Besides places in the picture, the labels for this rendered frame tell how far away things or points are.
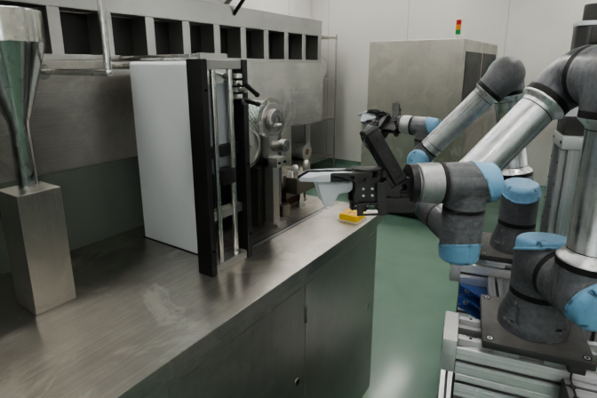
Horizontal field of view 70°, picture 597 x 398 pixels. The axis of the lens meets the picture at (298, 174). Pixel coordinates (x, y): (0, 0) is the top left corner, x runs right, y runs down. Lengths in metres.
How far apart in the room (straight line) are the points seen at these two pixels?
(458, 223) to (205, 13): 1.21
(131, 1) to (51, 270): 0.83
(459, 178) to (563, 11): 4.94
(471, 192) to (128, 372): 0.68
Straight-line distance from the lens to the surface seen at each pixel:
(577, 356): 1.16
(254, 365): 1.17
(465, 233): 0.84
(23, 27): 1.00
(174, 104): 1.21
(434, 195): 0.79
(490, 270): 1.63
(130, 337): 0.97
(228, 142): 1.14
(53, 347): 1.00
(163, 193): 1.32
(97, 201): 1.44
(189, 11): 1.64
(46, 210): 1.06
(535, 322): 1.15
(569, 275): 0.99
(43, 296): 1.11
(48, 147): 1.34
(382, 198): 0.76
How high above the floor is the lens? 1.42
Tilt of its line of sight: 14 degrees down
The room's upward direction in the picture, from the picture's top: straight up
